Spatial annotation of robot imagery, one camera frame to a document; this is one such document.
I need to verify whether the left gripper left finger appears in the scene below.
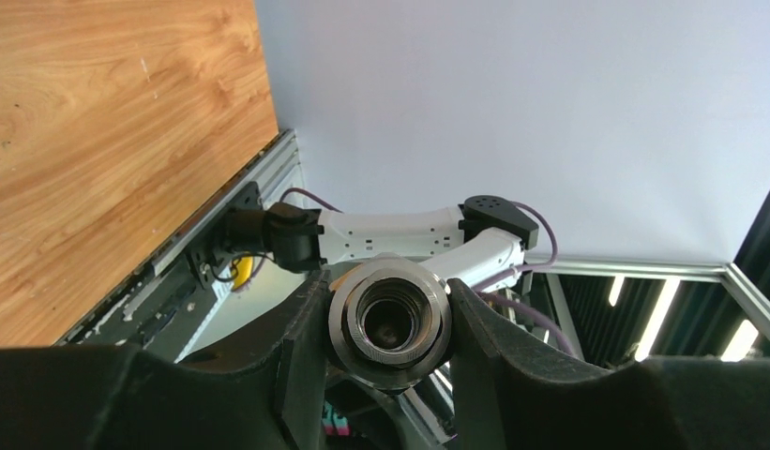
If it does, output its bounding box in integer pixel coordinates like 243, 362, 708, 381
0, 272, 331, 449

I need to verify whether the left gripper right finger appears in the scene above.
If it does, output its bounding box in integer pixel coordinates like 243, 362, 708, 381
448, 279, 770, 449

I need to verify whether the steel threaded pipe fitting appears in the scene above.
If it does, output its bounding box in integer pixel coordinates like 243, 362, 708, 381
327, 253, 452, 392

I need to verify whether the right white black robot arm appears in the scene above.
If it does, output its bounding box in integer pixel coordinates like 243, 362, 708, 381
216, 195, 549, 292

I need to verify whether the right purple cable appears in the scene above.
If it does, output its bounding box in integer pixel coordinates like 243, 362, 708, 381
279, 187, 579, 358

